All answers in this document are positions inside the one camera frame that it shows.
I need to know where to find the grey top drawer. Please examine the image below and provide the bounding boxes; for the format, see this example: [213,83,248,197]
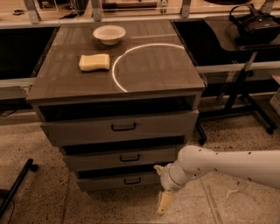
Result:
[41,110,199,147]

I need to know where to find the grey three-drawer cabinet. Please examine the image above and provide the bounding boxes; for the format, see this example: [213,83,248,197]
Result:
[27,20,205,180]

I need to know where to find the grey drawer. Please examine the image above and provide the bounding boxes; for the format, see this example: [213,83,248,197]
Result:
[77,171,160,192]
[59,143,183,172]
[41,110,199,147]

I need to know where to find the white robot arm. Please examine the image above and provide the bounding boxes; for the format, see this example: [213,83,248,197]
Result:
[154,145,280,214]

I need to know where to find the black stand leg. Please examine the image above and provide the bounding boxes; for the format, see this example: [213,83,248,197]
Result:
[0,158,39,219]

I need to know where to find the black VR headset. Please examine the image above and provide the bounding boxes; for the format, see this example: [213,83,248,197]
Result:
[228,3,280,45]

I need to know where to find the white bowl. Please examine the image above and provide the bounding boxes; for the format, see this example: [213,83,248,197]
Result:
[93,25,126,46]

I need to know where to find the black rolling side table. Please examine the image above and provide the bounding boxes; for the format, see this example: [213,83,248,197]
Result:
[195,15,280,146]

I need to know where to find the grey bottom drawer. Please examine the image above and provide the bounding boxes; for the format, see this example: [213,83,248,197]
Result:
[77,171,160,192]

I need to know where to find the yellow sponge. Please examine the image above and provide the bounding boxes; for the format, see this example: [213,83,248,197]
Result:
[79,53,110,72]

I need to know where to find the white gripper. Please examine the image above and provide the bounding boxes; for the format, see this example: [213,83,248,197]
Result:
[154,163,187,214]

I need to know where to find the grey middle drawer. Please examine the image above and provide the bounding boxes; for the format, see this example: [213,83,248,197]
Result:
[59,143,183,172]

